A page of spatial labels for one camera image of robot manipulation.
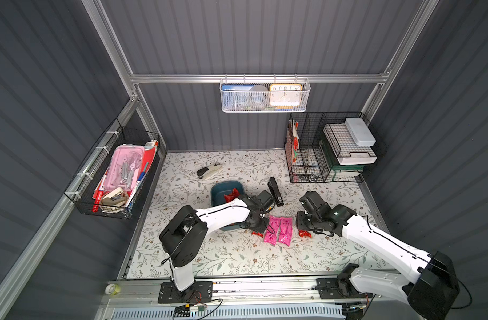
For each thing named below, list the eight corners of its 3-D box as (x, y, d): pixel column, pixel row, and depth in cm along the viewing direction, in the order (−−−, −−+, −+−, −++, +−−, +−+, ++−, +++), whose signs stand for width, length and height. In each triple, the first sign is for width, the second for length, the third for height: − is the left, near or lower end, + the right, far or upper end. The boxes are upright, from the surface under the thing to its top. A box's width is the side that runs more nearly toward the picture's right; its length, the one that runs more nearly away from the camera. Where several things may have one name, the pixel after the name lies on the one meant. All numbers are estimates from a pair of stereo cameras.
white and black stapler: (196, 175, 111) (195, 170, 108) (214, 163, 117) (213, 158, 114) (204, 182, 108) (202, 177, 105) (222, 169, 114) (221, 164, 111)
